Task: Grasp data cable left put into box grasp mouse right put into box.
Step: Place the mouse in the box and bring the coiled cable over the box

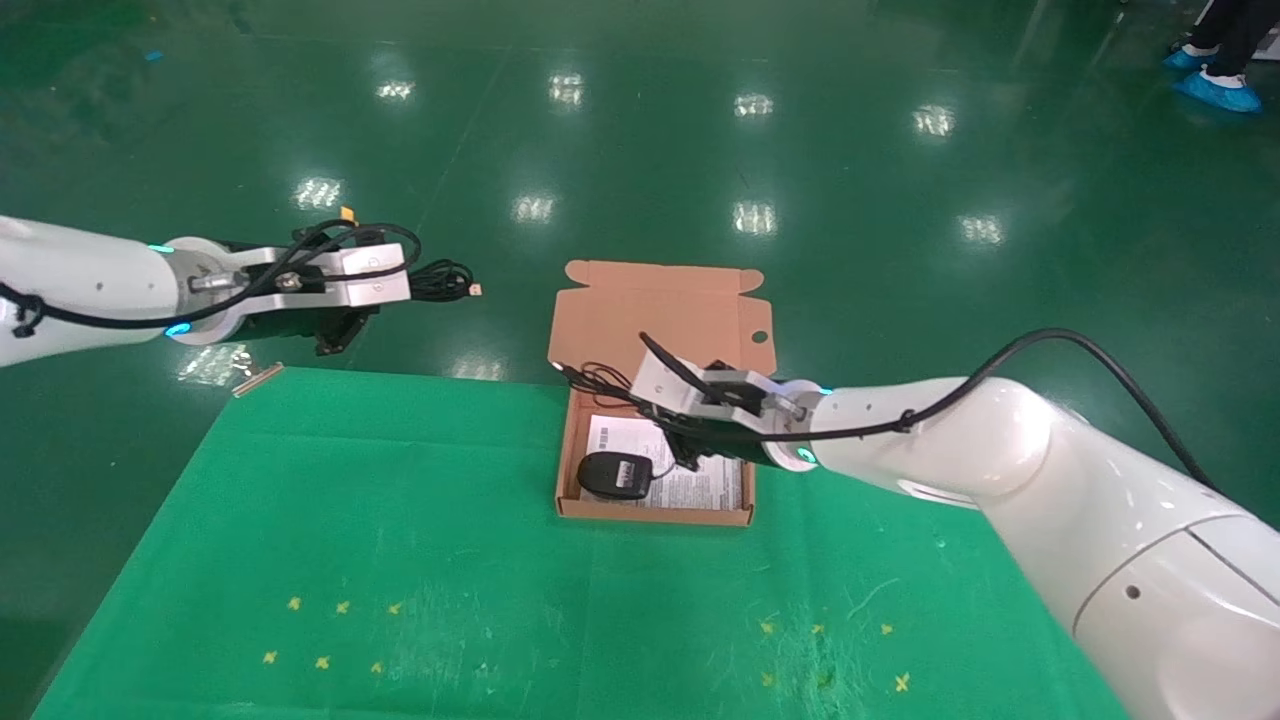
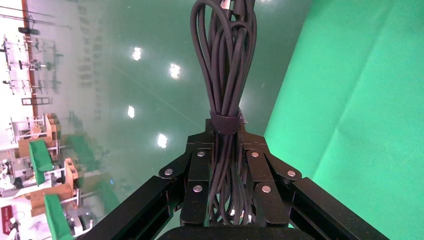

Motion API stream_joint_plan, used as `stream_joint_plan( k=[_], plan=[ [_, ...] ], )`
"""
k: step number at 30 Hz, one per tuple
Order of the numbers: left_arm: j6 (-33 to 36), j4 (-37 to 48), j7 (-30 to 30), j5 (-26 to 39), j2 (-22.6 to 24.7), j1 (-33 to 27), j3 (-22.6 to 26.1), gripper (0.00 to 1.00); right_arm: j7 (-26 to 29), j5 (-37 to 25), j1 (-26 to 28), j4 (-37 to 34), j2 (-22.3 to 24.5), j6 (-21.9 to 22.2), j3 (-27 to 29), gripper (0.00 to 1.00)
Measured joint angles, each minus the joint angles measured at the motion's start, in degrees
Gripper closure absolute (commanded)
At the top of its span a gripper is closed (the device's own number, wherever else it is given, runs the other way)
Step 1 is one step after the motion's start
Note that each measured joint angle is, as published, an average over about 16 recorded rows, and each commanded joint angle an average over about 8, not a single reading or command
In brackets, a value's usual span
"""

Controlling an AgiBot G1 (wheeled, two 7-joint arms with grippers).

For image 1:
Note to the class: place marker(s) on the white printed paper sheet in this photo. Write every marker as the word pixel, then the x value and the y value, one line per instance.
pixel 710 488

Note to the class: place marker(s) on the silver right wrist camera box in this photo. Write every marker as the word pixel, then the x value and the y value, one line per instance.
pixel 665 385

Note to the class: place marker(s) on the black trouser legs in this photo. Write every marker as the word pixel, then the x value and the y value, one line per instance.
pixel 1240 30

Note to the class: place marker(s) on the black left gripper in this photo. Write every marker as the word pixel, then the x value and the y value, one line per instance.
pixel 300 317

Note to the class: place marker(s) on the metal mat clip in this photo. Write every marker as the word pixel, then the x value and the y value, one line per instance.
pixel 258 378

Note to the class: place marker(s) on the blue shoe cover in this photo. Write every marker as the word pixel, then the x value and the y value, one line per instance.
pixel 1185 59
pixel 1215 92

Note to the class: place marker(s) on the brown cardboard box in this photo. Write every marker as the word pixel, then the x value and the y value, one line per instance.
pixel 655 320

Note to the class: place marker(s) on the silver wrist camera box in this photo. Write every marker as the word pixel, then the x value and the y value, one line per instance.
pixel 665 385
pixel 370 275

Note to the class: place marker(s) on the green table mat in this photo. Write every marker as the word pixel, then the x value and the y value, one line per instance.
pixel 600 600

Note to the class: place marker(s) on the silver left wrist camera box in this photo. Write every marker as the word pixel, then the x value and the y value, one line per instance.
pixel 370 275

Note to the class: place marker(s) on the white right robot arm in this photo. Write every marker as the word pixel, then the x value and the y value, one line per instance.
pixel 1000 450

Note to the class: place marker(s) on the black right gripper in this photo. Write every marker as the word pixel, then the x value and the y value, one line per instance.
pixel 735 448

